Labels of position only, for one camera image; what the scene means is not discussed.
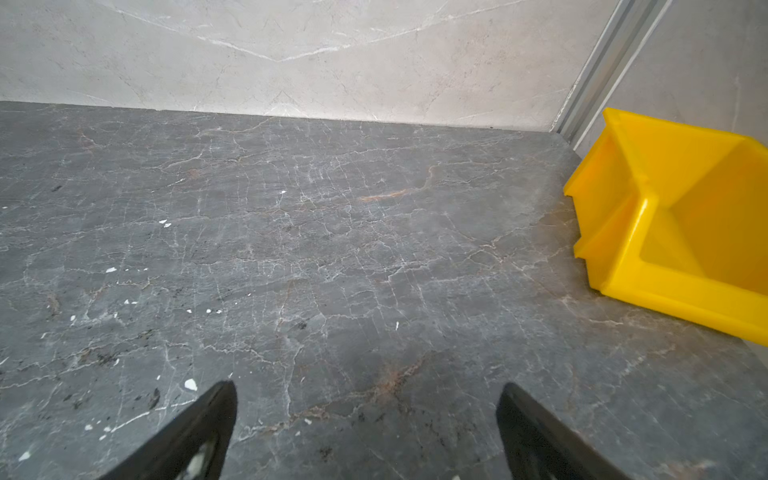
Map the yellow plastic bin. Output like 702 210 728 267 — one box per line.
564 108 767 345

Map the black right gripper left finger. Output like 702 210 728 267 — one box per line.
103 380 238 479

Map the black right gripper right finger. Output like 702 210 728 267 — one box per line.
496 382 629 480

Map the aluminium frame corner post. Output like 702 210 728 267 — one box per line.
551 0 671 149

